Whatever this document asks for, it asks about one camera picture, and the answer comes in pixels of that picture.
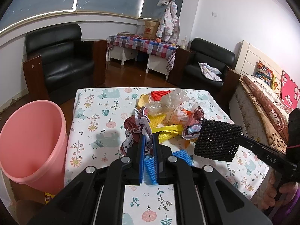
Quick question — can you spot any white headboard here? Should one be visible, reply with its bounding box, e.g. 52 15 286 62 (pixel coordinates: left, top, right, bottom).
234 40 283 79

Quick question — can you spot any white cap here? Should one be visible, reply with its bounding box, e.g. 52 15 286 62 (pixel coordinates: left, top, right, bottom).
157 0 170 7

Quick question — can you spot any white desk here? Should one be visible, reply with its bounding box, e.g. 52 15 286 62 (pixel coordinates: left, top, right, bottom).
107 46 169 81

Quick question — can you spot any red foam net sleeve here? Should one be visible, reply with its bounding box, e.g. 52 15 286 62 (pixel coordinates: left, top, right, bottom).
151 90 171 101

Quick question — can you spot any brown paper shopping bag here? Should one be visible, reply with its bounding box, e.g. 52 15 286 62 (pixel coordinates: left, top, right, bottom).
143 20 160 40

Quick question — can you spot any clear bubble wrap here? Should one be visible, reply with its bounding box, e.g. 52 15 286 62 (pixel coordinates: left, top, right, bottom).
145 89 190 116

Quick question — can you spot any person's right hand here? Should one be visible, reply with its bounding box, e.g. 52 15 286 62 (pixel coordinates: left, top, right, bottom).
260 171 300 212

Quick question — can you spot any bowl on desk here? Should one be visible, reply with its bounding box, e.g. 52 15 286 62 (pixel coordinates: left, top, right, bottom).
119 31 131 36

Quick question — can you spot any black leather armchair left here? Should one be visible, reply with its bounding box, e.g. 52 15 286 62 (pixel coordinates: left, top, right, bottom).
22 23 107 105

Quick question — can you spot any plastic drink cup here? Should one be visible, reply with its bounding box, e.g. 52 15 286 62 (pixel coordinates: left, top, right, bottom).
180 37 188 49

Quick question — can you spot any yellow plastic bag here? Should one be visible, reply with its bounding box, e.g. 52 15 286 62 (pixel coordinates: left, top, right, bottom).
151 124 184 144

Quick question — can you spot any black foam net sleeve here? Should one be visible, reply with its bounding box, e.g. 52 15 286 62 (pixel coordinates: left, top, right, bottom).
194 119 243 162

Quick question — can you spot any orange peel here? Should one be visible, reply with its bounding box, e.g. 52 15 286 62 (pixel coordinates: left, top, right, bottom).
136 93 154 109

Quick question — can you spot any red flower pillow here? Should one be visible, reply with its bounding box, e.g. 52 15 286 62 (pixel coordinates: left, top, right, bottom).
281 70 299 110

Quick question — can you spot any plaid tablecloth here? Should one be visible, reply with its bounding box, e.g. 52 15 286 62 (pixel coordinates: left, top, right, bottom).
107 35 177 72

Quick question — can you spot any orange white snack wrapper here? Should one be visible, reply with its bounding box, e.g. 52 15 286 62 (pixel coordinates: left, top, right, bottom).
166 107 192 125

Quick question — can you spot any floral puffer jacket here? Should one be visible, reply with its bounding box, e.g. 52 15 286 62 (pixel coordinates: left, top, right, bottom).
156 1 180 44

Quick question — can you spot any blue foam net sleeve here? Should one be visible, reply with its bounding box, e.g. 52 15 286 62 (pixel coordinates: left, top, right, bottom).
144 149 193 185

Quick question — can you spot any cloth on armchair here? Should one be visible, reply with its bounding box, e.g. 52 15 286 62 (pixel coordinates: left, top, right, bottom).
198 62 222 82

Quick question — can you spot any colourful paper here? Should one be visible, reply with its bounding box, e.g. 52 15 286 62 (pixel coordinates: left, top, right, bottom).
181 106 204 140
120 106 153 155

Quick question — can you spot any colourful pillow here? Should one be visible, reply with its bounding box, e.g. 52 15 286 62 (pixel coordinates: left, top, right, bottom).
254 60 274 86

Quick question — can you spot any yellow foam net sleeve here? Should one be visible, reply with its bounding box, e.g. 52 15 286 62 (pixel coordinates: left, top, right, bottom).
148 114 166 130

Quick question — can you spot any floral bear tablecloth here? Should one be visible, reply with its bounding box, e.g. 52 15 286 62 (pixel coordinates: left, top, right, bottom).
64 87 269 224

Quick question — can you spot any black leather armchair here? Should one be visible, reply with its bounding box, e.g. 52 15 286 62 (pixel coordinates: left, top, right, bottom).
22 23 107 105
168 38 240 107

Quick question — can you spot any black leather armchair right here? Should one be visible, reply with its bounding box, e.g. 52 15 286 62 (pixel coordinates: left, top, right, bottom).
168 38 240 107

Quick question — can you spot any pink plastic trash bin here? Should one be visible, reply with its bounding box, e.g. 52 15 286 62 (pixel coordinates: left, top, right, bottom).
1 100 68 194

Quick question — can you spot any bed with brown blanket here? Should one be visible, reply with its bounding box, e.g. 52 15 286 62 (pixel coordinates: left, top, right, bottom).
229 75 292 153

